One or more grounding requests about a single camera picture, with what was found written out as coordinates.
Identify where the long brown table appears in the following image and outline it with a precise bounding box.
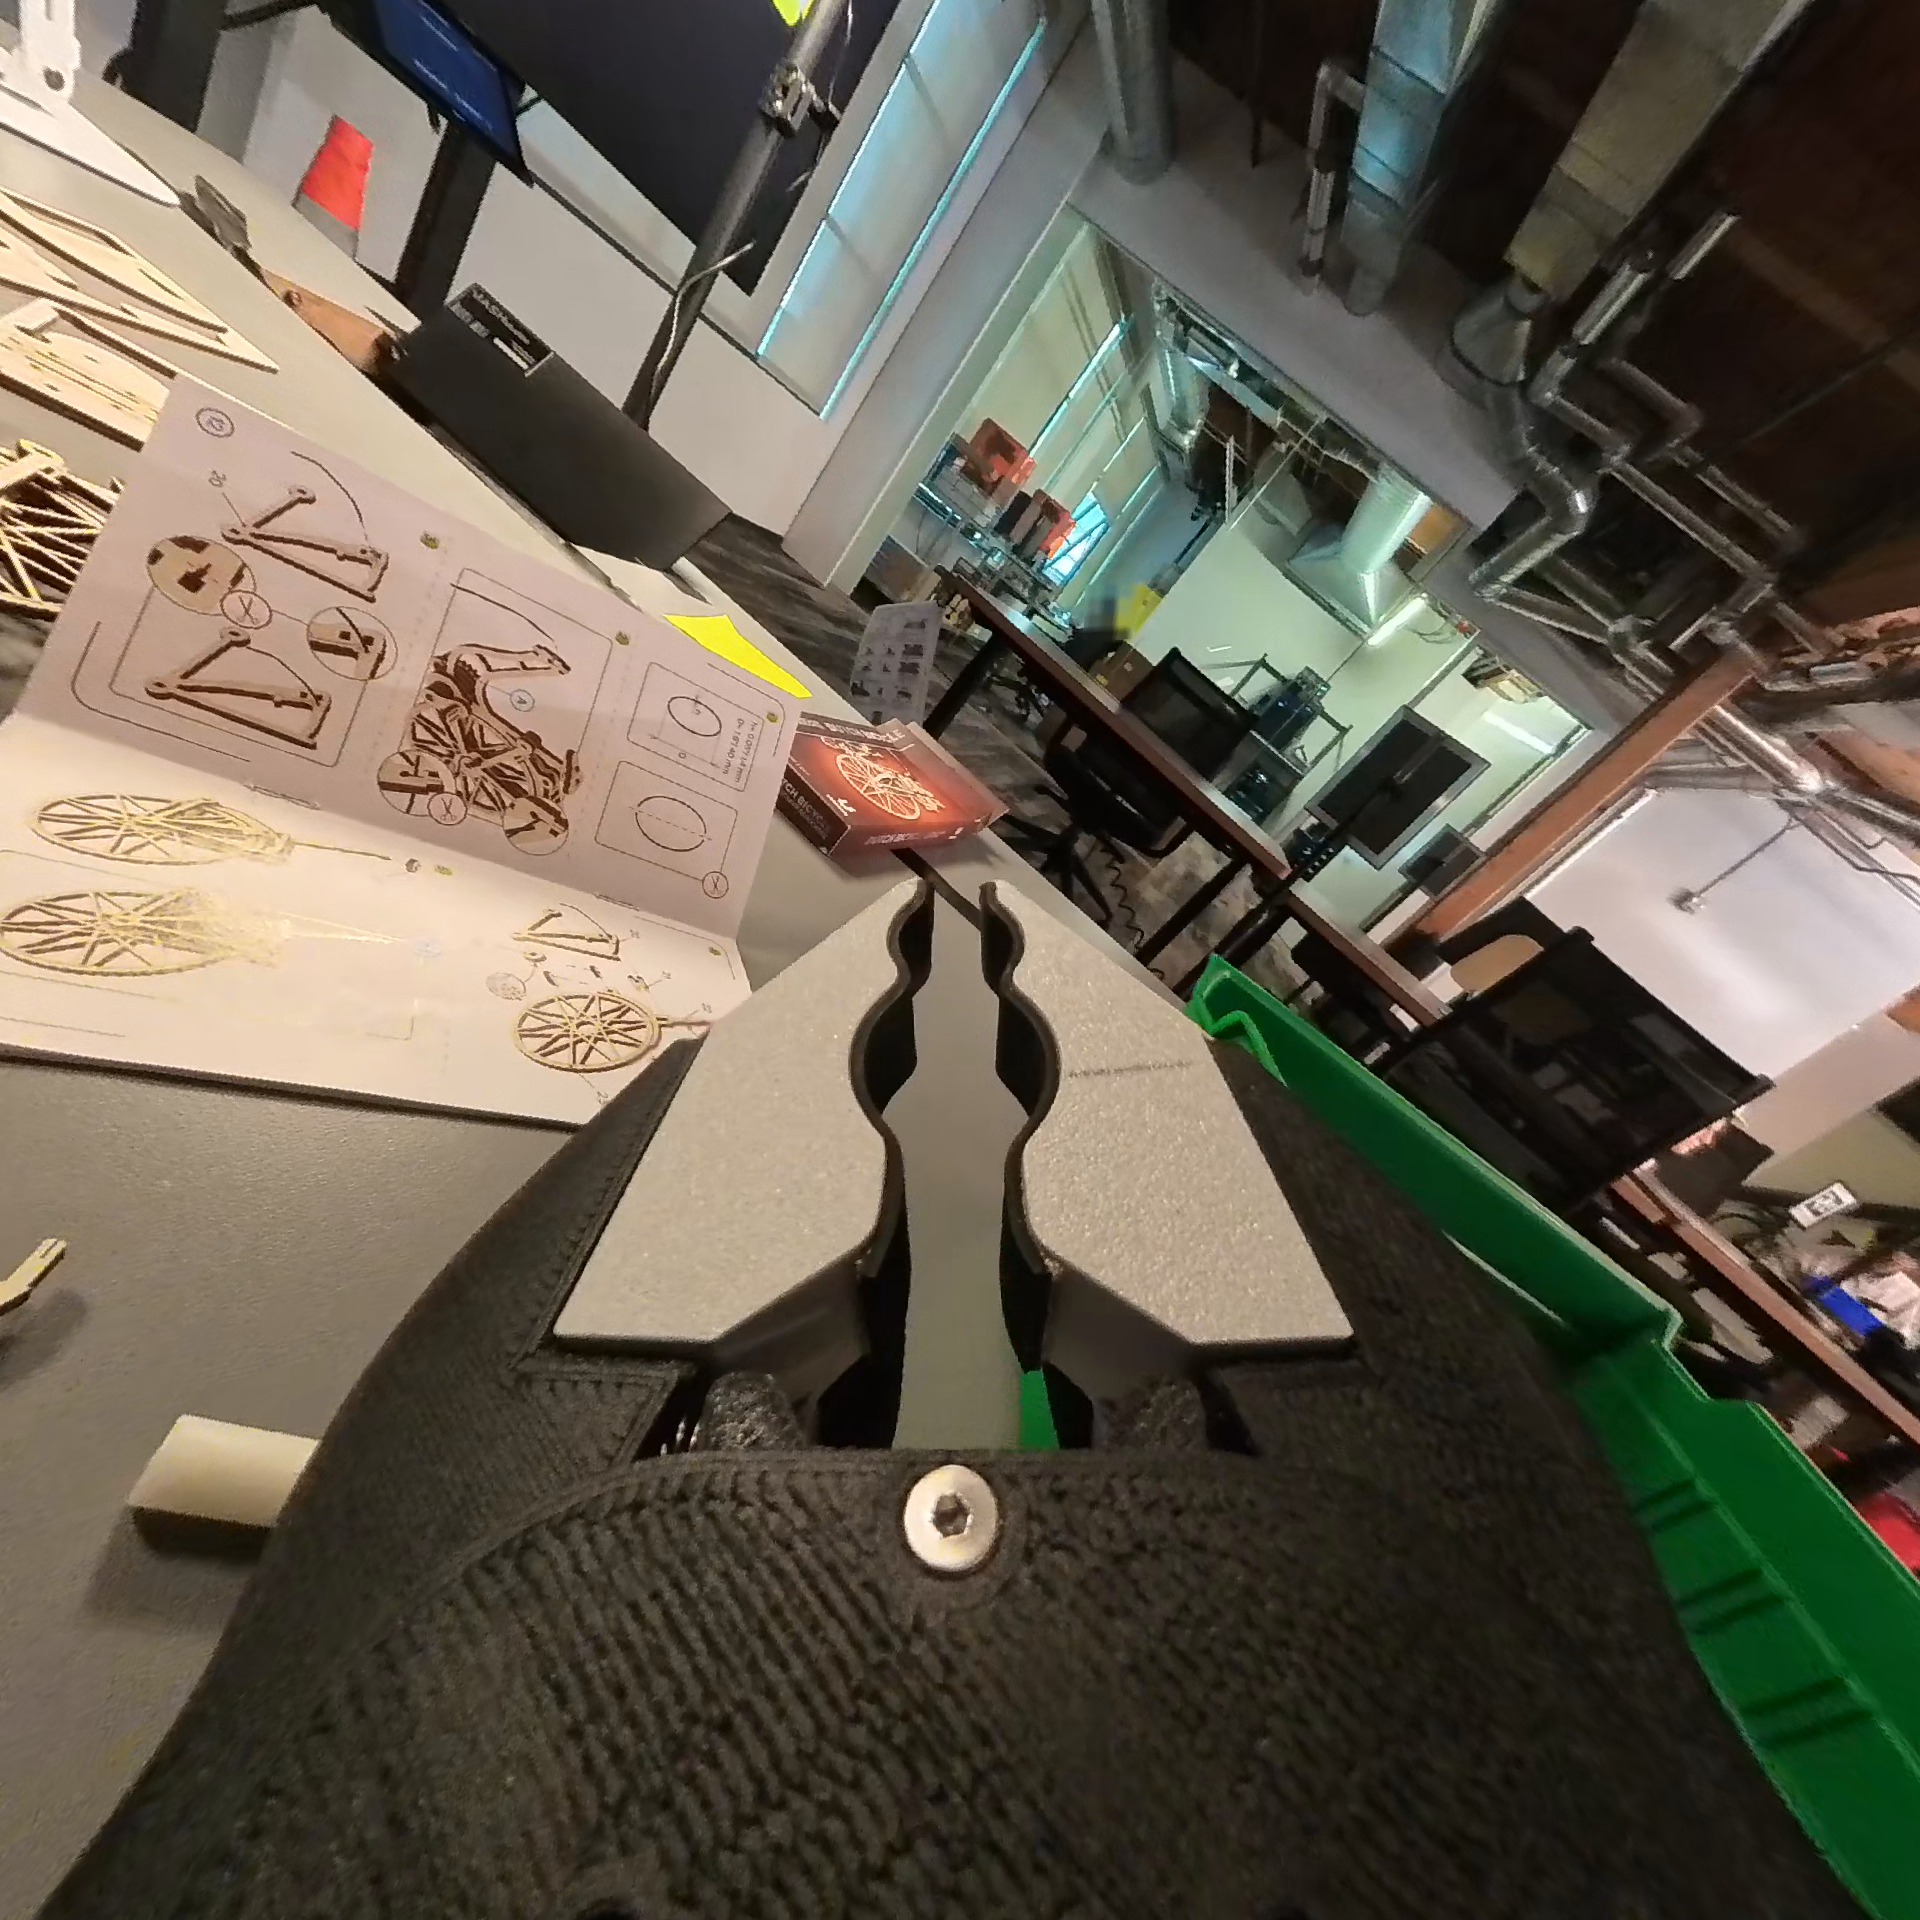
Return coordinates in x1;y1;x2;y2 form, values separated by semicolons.
941;575;1920;1449

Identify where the large dark screen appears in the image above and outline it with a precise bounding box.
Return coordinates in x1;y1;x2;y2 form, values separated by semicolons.
440;0;847;297

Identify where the small blue-screen monitor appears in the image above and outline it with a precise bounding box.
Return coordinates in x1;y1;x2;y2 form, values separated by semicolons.
372;0;531;175

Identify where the red model kit box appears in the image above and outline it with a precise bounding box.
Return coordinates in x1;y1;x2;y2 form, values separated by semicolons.
778;715;1010;862

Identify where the corrugated metal duct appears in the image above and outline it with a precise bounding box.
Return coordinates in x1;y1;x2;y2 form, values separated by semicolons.
1087;0;1181;186

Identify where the large wooden part sheet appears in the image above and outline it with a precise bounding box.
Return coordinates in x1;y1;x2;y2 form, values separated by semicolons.
0;186;280;378

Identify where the metal exhaust hood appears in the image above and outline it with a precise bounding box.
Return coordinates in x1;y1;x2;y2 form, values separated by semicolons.
1287;478;1469;639

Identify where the wide metal duct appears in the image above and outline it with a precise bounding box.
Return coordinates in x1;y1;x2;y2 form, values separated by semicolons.
1335;0;1508;321

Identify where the white instruction booklet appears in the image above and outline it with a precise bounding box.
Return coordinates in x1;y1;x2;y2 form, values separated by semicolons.
0;375;804;1129

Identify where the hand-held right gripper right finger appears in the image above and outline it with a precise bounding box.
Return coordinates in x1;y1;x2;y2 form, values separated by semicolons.
978;879;1362;1412

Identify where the black mesh chair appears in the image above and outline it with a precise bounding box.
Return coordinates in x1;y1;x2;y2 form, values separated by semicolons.
1371;927;1776;1209

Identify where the green plastic bin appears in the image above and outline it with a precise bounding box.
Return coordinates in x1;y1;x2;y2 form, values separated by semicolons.
1019;951;1920;1920

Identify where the white desk stand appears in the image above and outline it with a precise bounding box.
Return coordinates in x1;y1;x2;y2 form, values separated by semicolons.
0;0;184;206

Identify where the small wooden part sheet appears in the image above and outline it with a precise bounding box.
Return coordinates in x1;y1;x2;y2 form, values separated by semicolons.
0;297;175;452

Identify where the black monitor on stand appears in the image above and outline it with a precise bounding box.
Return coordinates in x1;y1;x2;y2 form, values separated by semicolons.
1303;703;1491;876

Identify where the yellow tape strip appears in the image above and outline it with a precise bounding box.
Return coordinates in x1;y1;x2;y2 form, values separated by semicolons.
662;607;814;703

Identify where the black cardboard box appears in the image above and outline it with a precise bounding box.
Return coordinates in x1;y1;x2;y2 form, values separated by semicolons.
387;281;733;567

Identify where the printed leaflet sign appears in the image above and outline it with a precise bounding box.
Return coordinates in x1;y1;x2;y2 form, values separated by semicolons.
852;599;941;741

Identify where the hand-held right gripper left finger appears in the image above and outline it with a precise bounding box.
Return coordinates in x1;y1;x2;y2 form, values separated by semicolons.
550;879;934;1419

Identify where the partly built wooden model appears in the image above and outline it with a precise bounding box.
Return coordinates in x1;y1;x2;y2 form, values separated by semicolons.
0;439;126;623

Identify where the black office chair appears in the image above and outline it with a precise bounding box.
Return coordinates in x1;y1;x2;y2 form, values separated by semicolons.
1037;645;1263;910

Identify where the black light stand pole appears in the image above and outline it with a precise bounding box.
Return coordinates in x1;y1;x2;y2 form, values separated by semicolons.
622;0;859;433

